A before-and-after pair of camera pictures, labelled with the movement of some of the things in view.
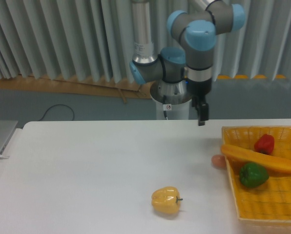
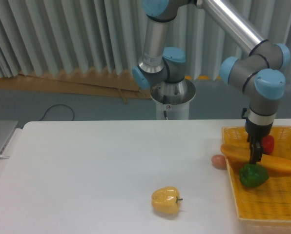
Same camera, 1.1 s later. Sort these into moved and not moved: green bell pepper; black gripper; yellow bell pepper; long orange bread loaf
Moved: black gripper
Not moved: long orange bread loaf; yellow bell pepper; green bell pepper
